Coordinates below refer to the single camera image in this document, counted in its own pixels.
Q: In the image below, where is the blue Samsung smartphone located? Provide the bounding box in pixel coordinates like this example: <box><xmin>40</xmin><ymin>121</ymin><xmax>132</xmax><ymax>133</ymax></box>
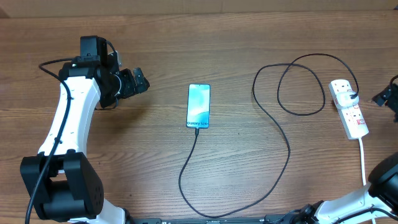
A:
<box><xmin>186</xmin><ymin>83</ymin><xmax>211</xmax><ymax>129</ymax></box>

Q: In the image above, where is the white charger plug adapter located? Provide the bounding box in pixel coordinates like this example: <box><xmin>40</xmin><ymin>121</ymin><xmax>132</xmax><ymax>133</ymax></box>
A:
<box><xmin>335</xmin><ymin>91</ymin><xmax>359</xmax><ymax>110</ymax></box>

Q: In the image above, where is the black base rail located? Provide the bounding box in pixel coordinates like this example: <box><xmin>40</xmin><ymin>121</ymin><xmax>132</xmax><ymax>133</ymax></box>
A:
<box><xmin>124</xmin><ymin>213</ymin><xmax>299</xmax><ymax>224</ymax></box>

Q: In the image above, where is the white power strip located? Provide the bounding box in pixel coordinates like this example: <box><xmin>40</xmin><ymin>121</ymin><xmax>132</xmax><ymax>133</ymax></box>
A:
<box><xmin>328</xmin><ymin>79</ymin><xmax>369</xmax><ymax>139</ymax></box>

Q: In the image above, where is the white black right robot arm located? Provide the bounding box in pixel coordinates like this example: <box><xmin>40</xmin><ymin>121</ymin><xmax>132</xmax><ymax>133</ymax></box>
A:
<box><xmin>264</xmin><ymin>79</ymin><xmax>397</xmax><ymax>223</ymax></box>

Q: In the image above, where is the white power strip cord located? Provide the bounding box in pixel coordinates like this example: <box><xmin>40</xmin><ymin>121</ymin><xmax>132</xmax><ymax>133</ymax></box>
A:
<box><xmin>358</xmin><ymin>138</ymin><xmax>377</xmax><ymax>224</ymax></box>

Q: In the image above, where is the black charger cable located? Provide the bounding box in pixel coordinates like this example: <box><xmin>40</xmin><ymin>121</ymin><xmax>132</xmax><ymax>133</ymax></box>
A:
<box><xmin>178</xmin><ymin>53</ymin><xmax>360</xmax><ymax>219</ymax></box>

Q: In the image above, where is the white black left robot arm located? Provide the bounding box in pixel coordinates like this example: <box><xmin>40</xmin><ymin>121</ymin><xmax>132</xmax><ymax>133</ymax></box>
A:
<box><xmin>20</xmin><ymin>35</ymin><xmax>150</xmax><ymax>223</ymax></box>

